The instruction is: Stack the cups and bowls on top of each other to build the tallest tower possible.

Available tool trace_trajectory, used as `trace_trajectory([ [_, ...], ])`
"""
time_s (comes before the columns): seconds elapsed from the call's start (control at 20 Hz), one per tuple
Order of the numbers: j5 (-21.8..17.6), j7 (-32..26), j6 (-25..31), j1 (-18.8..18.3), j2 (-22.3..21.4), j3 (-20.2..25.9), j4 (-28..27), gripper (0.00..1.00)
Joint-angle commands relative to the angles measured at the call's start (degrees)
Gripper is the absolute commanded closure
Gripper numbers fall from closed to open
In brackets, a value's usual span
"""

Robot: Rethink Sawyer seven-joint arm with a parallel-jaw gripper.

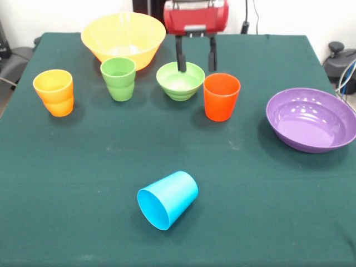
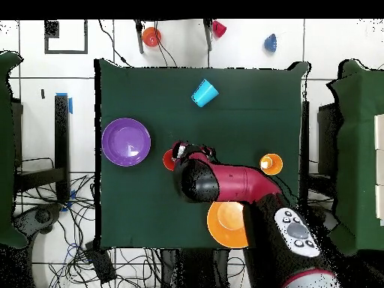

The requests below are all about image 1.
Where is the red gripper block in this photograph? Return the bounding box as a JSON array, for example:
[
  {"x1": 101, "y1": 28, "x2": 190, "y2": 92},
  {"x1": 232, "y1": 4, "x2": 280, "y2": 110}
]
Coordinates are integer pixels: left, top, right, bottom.
[{"x1": 162, "y1": 0, "x2": 230, "y2": 73}]

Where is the orange cup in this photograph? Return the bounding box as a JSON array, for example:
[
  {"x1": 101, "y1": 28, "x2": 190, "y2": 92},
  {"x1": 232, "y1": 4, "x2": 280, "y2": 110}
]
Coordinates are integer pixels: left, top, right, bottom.
[{"x1": 203, "y1": 73, "x2": 241, "y2": 122}]

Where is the light blue cup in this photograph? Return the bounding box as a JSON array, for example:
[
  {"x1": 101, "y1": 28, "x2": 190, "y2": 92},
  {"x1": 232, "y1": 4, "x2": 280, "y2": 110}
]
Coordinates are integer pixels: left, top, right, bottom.
[{"x1": 136, "y1": 170, "x2": 199, "y2": 231}]

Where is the green bowl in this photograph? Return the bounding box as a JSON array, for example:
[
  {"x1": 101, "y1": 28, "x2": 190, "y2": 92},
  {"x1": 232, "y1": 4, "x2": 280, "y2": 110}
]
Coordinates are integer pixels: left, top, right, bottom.
[{"x1": 156, "y1": 61, "x2": 206, "y2": 102}]

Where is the large yellow bowl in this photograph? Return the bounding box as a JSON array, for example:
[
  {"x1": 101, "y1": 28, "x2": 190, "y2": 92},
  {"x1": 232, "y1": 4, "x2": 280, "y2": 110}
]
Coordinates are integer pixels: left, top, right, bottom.
[{"x1": 80, "y1": 12, "x2": 167, "y2": 72}]

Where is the green cup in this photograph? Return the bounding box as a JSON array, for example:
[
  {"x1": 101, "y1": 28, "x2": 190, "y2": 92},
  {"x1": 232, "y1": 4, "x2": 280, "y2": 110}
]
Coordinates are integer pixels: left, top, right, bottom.
[{"x1": 100, "y1": 57, "x2": 137, "y2": 102}]

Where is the purple bowl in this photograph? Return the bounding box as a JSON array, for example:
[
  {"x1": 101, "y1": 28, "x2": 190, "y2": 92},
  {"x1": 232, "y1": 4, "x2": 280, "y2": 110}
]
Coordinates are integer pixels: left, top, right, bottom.
[{"x1": 265, "y1": 87, "x2": 356, "y2": 154}]

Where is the gray black machine base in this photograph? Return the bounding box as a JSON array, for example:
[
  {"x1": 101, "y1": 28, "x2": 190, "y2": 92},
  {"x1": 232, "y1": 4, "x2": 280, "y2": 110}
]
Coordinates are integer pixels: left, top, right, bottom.
[
  {"x1": 0, "y1": 47, "x2": 36, "y2": 87},
  {"x1": 322, "y1": 41, "x2": 356, "y2": 84}
]

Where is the yellow cup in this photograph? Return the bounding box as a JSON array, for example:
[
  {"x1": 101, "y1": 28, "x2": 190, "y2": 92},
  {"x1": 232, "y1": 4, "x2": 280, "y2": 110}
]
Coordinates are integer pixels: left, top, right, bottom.
[{"x1": 32, "y1": 69, "x2": 75, "y2": 117}]

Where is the dark green tablecloth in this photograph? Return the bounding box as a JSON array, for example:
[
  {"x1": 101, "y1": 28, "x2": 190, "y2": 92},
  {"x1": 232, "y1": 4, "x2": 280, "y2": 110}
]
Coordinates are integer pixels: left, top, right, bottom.
[{"x1": 0, "y1": 32, "x2": 356, "y2": 267}]

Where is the black cable with plug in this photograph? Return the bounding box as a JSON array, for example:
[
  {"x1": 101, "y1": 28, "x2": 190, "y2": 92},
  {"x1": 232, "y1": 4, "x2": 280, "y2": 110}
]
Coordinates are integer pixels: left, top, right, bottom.
[{"x1": 240, "y1": 0, "x2": 261, "y2": 34}]

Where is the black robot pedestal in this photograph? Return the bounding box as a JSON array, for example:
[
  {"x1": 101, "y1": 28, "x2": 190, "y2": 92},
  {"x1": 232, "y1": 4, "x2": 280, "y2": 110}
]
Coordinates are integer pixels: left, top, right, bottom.
[{"x1": 132, "y1": 0, "x2": 229, "y2": 34}]

